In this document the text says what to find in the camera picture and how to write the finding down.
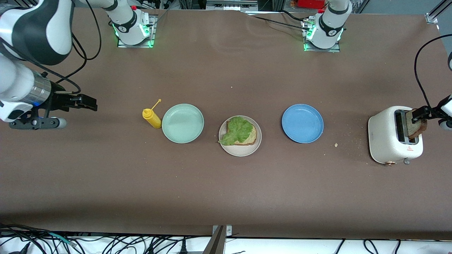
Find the teal cable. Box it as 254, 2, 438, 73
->
48, 232, 76, 246

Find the beige plate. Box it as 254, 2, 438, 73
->
219, 115, 262, 157

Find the green lettuce leaf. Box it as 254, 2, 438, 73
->
218, 116, 255, 146

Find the black cable on table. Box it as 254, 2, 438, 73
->
247, 10, 308, 31

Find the mint green plate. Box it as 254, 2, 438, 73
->
162, 103, 205, 144

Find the white toaster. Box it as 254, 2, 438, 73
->
368, 106, 423, 166

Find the brown bread slice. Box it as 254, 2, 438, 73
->
226, 121, 257, 146
405, 108, 428, 139

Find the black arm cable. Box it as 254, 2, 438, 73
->
0, 0, 102, 94
414, 34, 452, 110

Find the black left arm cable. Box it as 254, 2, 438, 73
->
414, 34, 452, 110

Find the grey metal beam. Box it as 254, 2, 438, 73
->
203, 226, 226, 254

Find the blue plate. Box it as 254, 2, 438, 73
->
281, 104, 324, 144

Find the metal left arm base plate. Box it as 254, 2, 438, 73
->
303, 19, 341, 53

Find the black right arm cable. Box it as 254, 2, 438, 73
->
0, 0, 102, 94

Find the aluminium frame profile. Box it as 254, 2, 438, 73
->
426, 0, 452, 24

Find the small metal bracket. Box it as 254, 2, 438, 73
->
212, 225, 233, 237

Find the red box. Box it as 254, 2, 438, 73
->
297, 0, 327, 9

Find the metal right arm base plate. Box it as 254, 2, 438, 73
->
117, 14, 156, 48

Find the yellow mustard squeeze bottle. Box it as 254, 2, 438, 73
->
142, 99, 162, 129

